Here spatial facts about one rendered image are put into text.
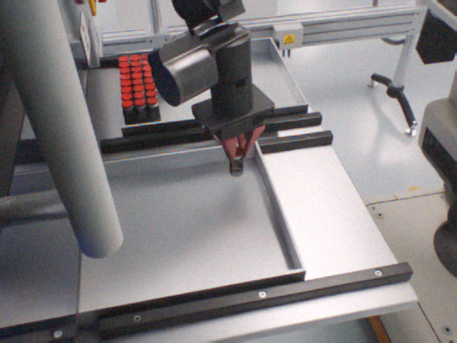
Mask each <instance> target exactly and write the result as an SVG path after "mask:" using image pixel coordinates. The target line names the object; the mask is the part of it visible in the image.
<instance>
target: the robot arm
mask: <svg viewBox="0 0 457 343"><path fill-rule="evenodd" d="M171 2H172V5H173V7H174V11H175V12H176V13H177V14H178V16H179V17H180V18H181V19H183V20H184V21H185V22H186V25H187V27H188V30H187V31H185V32H184V33H182V34H178V35H177V36H174V38H172V39H171V40H169V41H167V42H165V43H163V45H161V46H158V47H156V48H154V49H153V50H152V51H150V52H149V53H148V56H147V61H148V64H149V65H150V67H151V73H152V76H153V82H154V85H155V86H156V89H157V91H159V93H160V95H161V97H162V98H164V101H165V102H166V103H168V104H169V105H171V106H175V107H176V106H180V105H182V104H183V103H186V102H187V101H188V100H190V99H193V98H194V97H196V96H199V95H201V94H202V93H203V92H204V91H207V90H208V89H210V90H211V96H212V98H210V99H205V100H203V101H202V102H200V103H195V104H193V105H192V106H191V110H192V114H193V115H194V118H196V119H197V120H199V121H200V122H201V123H202V124H203V125H204V130H205V132H207V133H208V136H211V137H214V134H215V136H216V138H217V139H219V140H220V143H221V145H222V147H223V150H224V152H225V154H226V155H227V158H228V159H229V160H230V162H231V163H233V162H234V158H235V154H236V149H237V144H238V147H241V149H242V151H243V157H244V158H246V157H247V155H248V152H249V151H250V149H251V147H252V146H253V143H255V141H256V139H257V138H258V137H259V136H260V135H261V133H262V132H263V130H264V119H263V118H262V117H261V116H260V115H262V114H264V113H268V112H272V113H275V104H274V102H272V101H271V100H270V99H269V98H268V97H267V96H266V95H265V94H264V93H263V91H261V90H260V89H259V88H257V87H256V85H255V84H253V69H252V50H251V34H250V31H249V29H247V28H246V27H242V26H240V25H239V23H238V22H234V23H232V24H230V23H229V22H227V23H225V24H223V25H220V26H218V27H215V26H217V25H219V24H221V23H222V22H226V21H228V20H230V19H234V18H235V17H237V16H238V15H241V14H243V13H245V7H244V4H243V3H242V0H171ZM216 15H218V17H217V18H215V19H212V17H214V16H216ZM212 27H213V28H212ZM208 29H209V30H208ZM205 30H208V31H206V33H204V34H202V35H201V36H199V35H198V34H200V33H201V32H204V31H205ZM245 132H248V136H247V138H246V140H245V139H244V133H245Z"/></svg>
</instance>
